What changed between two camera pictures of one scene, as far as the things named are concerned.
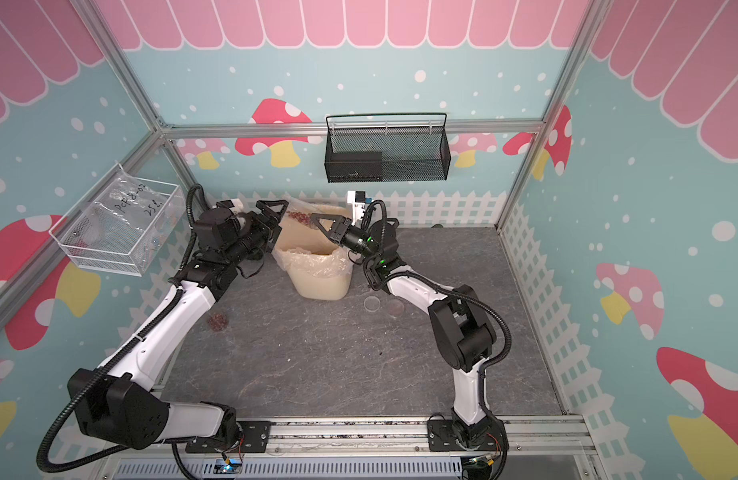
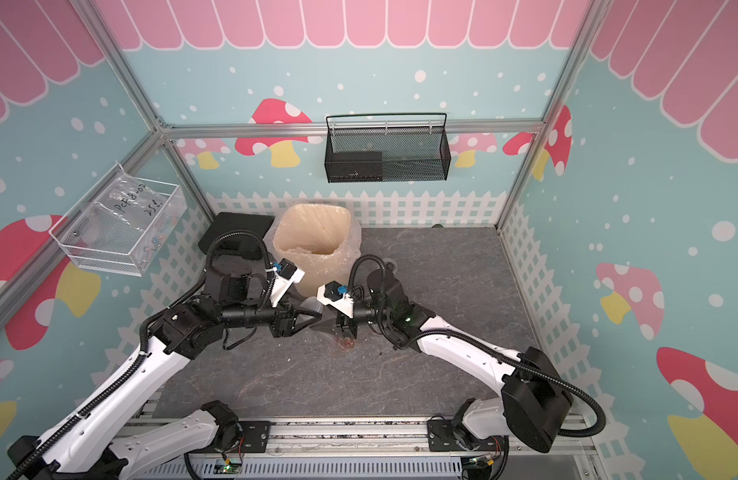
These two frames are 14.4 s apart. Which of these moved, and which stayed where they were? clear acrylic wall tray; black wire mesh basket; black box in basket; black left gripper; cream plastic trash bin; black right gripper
Moved: black right gripper; black left gripper
Stayed: cream plastic trash bin; black box in basket; clear acrylic wall tray; black wire mesh basket
